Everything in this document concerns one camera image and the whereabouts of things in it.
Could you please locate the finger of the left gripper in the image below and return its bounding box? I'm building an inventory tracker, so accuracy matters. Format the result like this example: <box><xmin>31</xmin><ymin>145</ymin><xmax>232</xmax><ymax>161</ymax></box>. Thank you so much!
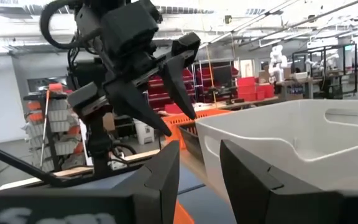
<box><xmin>103</xmin><ymin>78</ymin><xmax>173</xmax><ymax>138</ymax></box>
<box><xmin>159</xmin><ymin>55</ymin><xmax>198</xmax><ymax>121</ymax></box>

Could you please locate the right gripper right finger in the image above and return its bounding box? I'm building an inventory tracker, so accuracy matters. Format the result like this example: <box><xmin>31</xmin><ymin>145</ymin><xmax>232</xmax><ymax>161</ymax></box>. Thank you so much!
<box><xmin>219</xmin><ymin>139</ymin><xmax>349</xmax><ymax>224</ymax></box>

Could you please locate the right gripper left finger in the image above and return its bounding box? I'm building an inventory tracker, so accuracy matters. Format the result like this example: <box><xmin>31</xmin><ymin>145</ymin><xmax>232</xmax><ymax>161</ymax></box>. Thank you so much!
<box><xmin>112</xmin><ymin>139</ymin><xmax>181</xmax><ymax>224</ymax></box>

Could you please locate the orange plastic basket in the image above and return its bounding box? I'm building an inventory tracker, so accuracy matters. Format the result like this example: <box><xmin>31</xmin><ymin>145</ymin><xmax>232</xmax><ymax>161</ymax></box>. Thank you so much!
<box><xmin>162</xmin><ymin>108</ymin><xmax>233</xmax><ymax>151</ymax></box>

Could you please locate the black plastic basket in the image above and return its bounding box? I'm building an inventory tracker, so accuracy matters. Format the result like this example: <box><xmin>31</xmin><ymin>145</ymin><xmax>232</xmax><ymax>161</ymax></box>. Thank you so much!
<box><xmin>178</xmin><ymin>123</ymin><xmax>205</xmax><ymax>162</ymax></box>

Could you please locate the white plastic bin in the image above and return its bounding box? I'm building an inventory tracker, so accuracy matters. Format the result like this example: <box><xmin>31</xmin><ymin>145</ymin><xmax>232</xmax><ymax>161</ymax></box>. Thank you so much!
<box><xmin>195</xmin><ymin>98</ymin><xmax>358</xmax><ymax>206</ymax></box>

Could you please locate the red storage bin stack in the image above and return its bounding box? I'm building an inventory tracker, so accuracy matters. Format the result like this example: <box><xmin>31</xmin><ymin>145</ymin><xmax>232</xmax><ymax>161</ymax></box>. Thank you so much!
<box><xmin>237</xmin><ymin>77</ymin><xmax>275</xmax><ymax>102</ymax></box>

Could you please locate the rack with red bins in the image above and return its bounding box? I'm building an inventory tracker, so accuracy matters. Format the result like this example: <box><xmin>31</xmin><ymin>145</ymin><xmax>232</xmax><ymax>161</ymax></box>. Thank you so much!
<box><xmin>147</xmin><ymin>68</ymin><xmax>195</xmax><ymax>113</ymax></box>

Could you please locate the white bucket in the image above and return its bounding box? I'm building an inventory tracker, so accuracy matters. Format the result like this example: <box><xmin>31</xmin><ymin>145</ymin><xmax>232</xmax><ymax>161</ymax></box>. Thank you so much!
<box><xmin>134</xmin><ymin>119</ymin><xmax>155</xmax><ymax>146</ymax></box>

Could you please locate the rack with gray bins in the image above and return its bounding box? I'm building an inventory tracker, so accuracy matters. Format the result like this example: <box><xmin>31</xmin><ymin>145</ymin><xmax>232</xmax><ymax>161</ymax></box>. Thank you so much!
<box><xmin>23</xmin><ymin>83</ymin><xmax>86</xmax><ymax>172</ymax></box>

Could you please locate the white humanoid robot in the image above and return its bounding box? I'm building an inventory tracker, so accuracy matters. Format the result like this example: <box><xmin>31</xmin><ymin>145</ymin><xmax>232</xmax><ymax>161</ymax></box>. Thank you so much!
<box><xmin>268</xmin><ymin>45</ymin><xmax>288</xmax><ymax>83</ymax></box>

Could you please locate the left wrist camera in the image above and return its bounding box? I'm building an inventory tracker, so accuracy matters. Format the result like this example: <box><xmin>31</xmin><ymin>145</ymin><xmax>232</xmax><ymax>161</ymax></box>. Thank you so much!
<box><xmin>100</xmin><ymin>1</ymin><xmax>160</xmax><ymax>57</ymax></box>

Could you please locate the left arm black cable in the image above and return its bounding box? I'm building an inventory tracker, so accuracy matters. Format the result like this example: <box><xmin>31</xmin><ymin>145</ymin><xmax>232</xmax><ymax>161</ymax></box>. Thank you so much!
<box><xmin>39</xmin><ymin>0</ymin><xmax>83</xmax><ymax>50</ymax></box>

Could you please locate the black table frame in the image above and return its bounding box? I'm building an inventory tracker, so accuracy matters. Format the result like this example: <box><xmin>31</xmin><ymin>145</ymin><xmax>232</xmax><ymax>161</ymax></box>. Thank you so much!
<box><xmin>0</xmin><ymin>140</ymin><xmax>155</xmax><ymax>189</ymax></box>

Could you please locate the black frame workstation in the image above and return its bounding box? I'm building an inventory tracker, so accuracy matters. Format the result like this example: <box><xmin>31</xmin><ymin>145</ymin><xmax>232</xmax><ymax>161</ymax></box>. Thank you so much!
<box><xmin>291</xmin><ymin>43</ymin><xmax>358</xmax><ymax>96</ymax></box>

